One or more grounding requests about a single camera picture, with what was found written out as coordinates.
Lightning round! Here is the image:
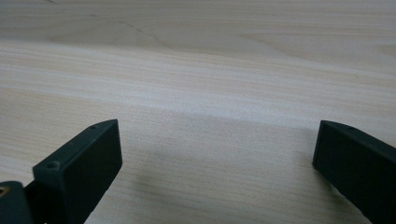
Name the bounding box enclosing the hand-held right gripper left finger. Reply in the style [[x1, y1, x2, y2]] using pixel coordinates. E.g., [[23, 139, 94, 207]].
[[32, 119, 123, 224]]

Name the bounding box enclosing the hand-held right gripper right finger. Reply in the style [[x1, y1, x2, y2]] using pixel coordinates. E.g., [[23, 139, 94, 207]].
[[312, 119, 396, 224]]

